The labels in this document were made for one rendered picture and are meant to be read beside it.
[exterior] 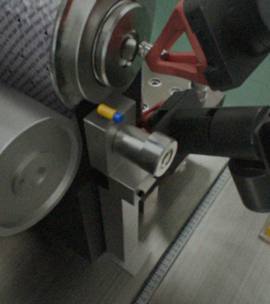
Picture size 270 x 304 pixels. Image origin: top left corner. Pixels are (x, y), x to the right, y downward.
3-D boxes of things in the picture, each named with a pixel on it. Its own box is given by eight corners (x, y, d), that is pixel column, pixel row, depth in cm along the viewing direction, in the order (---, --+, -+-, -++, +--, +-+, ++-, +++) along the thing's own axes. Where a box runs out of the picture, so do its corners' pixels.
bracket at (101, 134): (136, 281, 53) (138, 149, 30) (103, 256, 56) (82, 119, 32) (154, 255, 56) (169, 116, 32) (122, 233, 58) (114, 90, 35)
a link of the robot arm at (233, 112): (280, 93, 35) (257, 129, 33) (294, 146, 39) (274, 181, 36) (218, 97, 40) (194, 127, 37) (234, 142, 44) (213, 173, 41)
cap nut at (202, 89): (200, 105, 59) (205, 84, 56) (181, 97, 61) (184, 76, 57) (210, 94, 61) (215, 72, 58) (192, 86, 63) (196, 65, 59)
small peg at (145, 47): (160, 63, 32) (167, 48, 31) (135, 53, 33) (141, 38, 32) (165, 67, 33) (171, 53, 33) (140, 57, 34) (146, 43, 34)
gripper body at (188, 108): (197, 127, 49) (248, 129, 44) (158, 174, 44) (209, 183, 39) (183, 87, 46) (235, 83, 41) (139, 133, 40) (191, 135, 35)
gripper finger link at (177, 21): (189, 73, 37) (278, 40, 30) (152, 107, 32) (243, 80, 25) (159, 10, 34) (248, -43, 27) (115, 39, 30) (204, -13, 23)
